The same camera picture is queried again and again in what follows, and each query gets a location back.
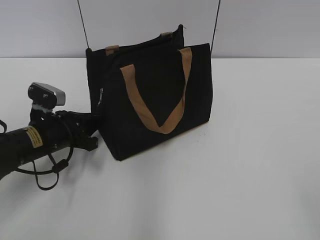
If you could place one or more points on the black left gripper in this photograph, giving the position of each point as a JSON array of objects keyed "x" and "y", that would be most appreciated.
[{"x": 63, "y": 129}]

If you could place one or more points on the black bag with tan handles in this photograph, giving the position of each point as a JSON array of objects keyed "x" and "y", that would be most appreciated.
[{"x": 149, "y": 92}]

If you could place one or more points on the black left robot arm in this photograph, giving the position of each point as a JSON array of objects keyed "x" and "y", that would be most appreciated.
[{"x": 15, "y": 146}]

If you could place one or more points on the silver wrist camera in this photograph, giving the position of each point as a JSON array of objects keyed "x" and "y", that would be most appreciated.
[{"x": 45, "y": 97}]

